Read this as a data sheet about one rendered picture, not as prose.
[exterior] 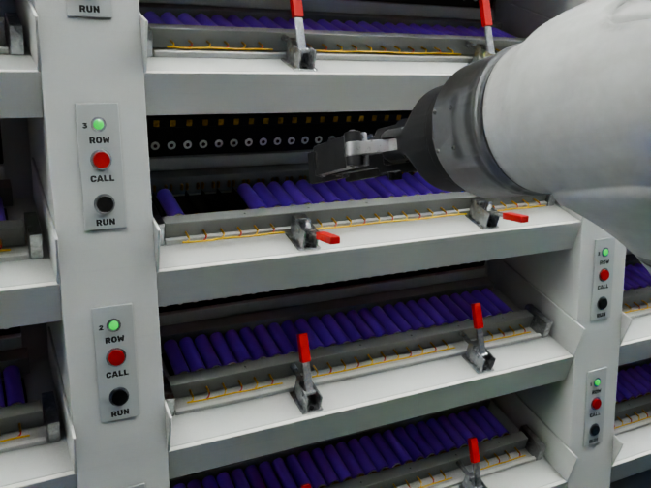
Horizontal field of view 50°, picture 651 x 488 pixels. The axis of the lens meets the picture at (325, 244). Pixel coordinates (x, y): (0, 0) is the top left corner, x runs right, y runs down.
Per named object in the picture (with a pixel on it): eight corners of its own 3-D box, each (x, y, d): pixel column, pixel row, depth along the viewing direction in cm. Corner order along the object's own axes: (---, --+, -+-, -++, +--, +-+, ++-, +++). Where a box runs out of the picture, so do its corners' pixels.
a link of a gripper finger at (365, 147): (439, 158, 50) (382, 159, 47) (391, 166, 54) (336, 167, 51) (437, 124, 50) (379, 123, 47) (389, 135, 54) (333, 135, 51)
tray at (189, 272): (572, 248, 102) (594, 190, 97) (155, 307, 75) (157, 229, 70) (487, 187, 117) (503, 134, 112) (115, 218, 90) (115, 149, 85)
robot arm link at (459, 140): (473, 38, 39) (416, 62, 45) (485, 199, 40) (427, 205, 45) (594, 42, 43) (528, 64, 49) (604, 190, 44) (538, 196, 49)
